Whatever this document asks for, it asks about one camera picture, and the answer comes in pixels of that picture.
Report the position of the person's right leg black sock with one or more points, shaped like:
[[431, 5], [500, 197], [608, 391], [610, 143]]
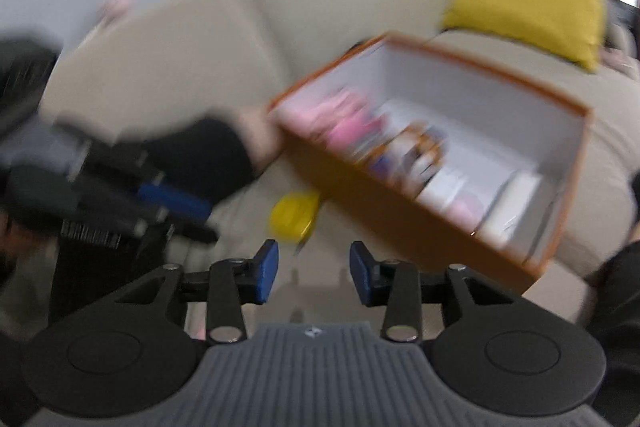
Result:
[[620, 307]]

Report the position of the black photo card box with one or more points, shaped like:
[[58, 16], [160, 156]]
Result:
[[100, 277]]

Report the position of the yellow round object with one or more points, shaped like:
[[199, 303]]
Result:
[[291, 216]]

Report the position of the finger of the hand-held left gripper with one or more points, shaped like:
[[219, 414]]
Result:
[[150, 224], [170, 199]]

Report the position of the person's leg black sock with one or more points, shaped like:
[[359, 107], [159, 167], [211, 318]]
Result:
[[620, 307], [200, 157]]

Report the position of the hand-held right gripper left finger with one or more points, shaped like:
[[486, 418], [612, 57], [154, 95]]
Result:
[[267, 273]]

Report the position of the beige fabric sofa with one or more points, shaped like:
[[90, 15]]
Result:
[[200, 57]]

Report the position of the colourful printed card pack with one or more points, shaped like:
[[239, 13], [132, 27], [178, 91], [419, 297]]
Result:
[[410, 157]]

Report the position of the person's left leg black sock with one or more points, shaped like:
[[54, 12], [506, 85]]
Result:
[[200, 157]]

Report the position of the pink snap card holder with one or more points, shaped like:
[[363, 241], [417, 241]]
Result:
[[347, 127]]

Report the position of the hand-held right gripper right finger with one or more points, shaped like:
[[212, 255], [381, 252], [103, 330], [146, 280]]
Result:
[[360, 278]]

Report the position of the orange cardboard box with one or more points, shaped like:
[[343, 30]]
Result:
[[350, 187]]

